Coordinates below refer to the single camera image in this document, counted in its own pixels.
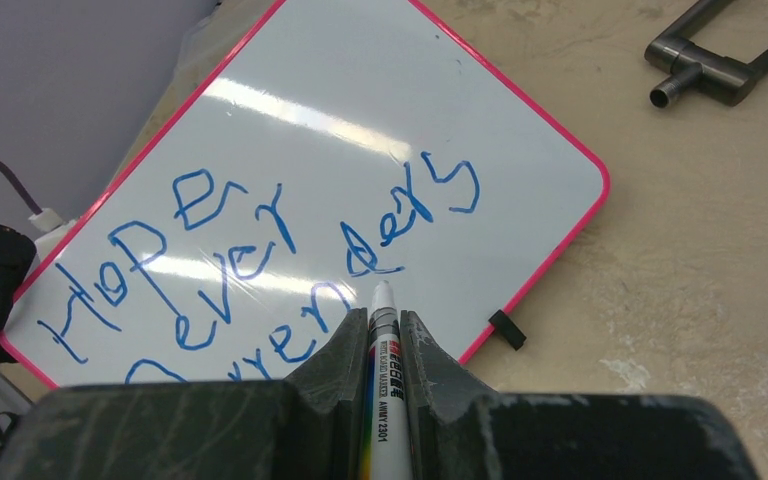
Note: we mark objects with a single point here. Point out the dark metal L bracket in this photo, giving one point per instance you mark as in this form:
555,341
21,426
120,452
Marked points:
689,66

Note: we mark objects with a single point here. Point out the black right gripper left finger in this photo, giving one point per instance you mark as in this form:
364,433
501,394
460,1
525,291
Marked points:
324,432

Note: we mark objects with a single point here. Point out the red-framed whiteboard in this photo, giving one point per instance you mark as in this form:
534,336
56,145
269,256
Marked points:
339,144

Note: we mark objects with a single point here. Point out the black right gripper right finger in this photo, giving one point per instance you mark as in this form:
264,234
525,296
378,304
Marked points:
445,429

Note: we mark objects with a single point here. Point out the whiteboard marker pen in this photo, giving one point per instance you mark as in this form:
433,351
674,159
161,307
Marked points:
385,451

